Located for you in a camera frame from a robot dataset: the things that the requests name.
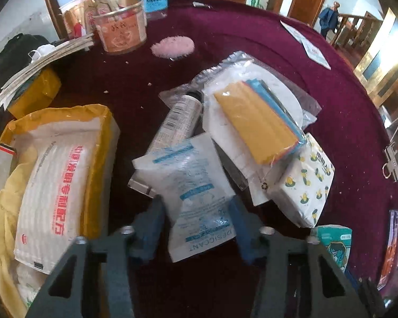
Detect lemon print tissue pack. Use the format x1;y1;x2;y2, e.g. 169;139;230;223
267;133;335;228

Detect yellow blue sponge cloths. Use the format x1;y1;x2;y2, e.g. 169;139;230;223
213;79;307;165

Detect white pack red lettering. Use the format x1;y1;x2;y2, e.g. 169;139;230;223
14;131;98;274

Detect stack of newspapers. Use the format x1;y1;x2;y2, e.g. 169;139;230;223
0;33;94;111

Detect pink scrub pad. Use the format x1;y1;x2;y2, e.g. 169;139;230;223
150;36;195;59

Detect white paper leaflets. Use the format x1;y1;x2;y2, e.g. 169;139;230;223
280;21;331;70

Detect silver barcode tube pouch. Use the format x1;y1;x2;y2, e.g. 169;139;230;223
128;90;205;197

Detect orange clear plastic jar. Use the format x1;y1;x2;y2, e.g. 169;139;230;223
93;0;146;54

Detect yellow cardboard box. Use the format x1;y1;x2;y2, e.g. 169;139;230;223
0;103;121;318

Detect yellow soft cloth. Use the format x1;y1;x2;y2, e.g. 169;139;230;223
0;147;37;317

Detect person in blue jacket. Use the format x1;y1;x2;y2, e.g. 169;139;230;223
318;1;340;39

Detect white blue desiccant packet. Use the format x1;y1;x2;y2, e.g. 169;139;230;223
133;133;236;262

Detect clear bag white masks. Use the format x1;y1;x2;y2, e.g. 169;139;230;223
159;51;321;205

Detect teal tissue pack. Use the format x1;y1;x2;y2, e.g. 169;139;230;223
311;225;352;272

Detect black sofa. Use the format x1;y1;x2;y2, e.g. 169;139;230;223
0;33;49;85

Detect yellow tin can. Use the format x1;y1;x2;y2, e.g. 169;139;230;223
7;65;62;118

